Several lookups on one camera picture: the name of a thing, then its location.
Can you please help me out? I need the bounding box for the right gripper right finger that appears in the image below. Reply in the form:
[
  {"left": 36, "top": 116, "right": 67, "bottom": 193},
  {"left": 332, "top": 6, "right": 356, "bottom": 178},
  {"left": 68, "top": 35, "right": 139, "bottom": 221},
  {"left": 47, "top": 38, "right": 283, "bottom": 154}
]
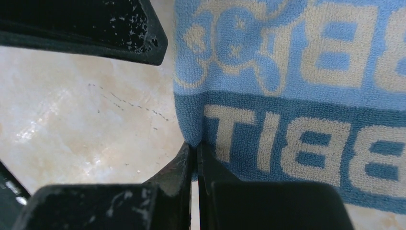
[{"left": 197, "top": 143, "right": 353, "bottom": 230}]

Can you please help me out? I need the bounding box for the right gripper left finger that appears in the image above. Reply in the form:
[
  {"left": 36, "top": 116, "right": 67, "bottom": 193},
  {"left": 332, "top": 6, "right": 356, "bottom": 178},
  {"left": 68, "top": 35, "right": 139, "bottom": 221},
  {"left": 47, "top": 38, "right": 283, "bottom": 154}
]
[{"left": 13, "top": 143, "right": 192, "bottom": 230}]

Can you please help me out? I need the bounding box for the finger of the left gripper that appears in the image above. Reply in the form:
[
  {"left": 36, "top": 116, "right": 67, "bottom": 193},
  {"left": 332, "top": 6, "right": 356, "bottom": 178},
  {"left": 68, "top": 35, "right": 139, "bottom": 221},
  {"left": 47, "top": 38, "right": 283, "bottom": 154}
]
[{"left": 0, "top": 0, "right": 168, "bottom": 66}]

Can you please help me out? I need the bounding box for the rabbit print striped towel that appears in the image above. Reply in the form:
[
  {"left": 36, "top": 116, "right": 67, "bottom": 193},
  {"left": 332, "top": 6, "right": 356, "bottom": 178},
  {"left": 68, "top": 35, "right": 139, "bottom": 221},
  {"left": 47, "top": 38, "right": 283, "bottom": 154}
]
[{"left": 174, "top": 0, "right": 406, "bottom": 214}]

